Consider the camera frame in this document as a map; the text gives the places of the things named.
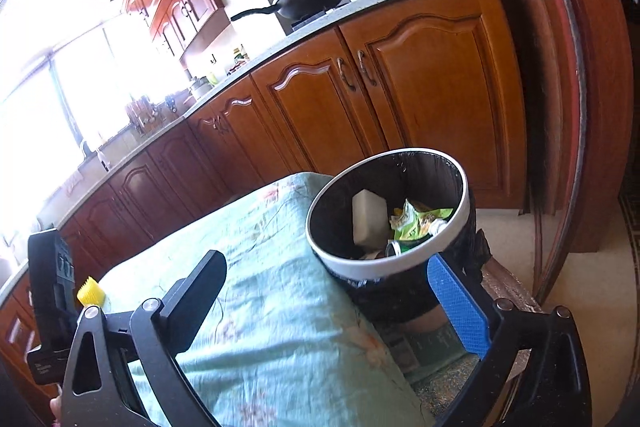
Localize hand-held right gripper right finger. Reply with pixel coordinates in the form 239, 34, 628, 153
427, 254, 593, 427

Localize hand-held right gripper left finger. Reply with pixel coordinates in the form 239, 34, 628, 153
59, 250, 228, 427

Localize white bin with black bag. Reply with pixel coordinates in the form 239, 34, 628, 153
305, 148, 478, 323

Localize green snack packet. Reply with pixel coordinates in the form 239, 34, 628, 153
390, 198, 455, 254

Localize white foam block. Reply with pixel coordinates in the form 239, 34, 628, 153
351, 188, 388, 247

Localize teal floral tablecloth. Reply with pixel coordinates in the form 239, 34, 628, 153
97, 172, 436, 427

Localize sink faucet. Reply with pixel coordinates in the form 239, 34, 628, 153
80, 139, 111, 172

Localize knife block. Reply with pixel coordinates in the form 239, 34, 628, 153
125, 96, 161, 132

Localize kitchen window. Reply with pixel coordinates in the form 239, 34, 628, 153
0, 12, 186, 248

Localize brown wooden base cabinets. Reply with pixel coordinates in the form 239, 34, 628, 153
0, 0, 526, 408

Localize row of condiment bottles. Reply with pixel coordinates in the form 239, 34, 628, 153
227, 46, 251, 75

